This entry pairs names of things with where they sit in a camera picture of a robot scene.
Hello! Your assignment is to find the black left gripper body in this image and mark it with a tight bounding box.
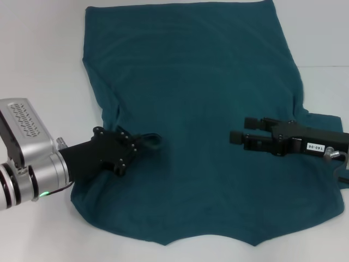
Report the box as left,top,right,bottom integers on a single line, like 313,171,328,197
58,126,140,181

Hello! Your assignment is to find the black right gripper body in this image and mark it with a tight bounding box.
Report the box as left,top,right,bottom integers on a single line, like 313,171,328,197
268,119,349,164

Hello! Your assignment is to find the blue teal shirt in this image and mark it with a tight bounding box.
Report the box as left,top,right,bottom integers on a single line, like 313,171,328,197
69,0,349,240

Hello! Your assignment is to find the right gripper cable with plug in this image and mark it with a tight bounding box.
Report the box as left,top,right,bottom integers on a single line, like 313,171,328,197
323,146,349,189

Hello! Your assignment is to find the gripper cable with plug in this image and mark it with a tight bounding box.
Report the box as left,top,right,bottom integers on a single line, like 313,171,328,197
40,184,75,198
323,146,349,189

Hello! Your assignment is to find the left gripper cable with plug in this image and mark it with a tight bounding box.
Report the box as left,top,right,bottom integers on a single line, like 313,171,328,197
40,184,75,198

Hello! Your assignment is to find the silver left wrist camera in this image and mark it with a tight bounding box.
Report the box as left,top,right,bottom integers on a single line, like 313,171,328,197
0,97,57,167

